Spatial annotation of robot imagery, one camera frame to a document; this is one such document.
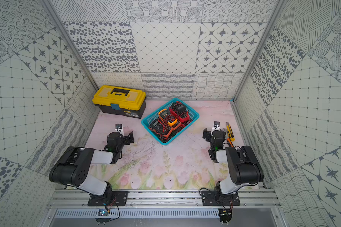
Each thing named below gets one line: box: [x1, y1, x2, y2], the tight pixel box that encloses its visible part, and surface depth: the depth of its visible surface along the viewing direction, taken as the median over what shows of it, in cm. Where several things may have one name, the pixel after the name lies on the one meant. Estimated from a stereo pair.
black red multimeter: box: [148, 118, 172, 136], surface depth 92 cm
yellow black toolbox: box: [91, 85, 147, 119], surface depth 102 cm
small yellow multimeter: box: [158, 108, 178, 126], surface depth 96 cm
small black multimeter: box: [173, 102, 187, 114], surface depth 100 cm
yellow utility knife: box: [225, 122, 235, 142], surface depth 103 cm
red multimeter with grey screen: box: [169, 103, 190, 123], surface depth 100 cm
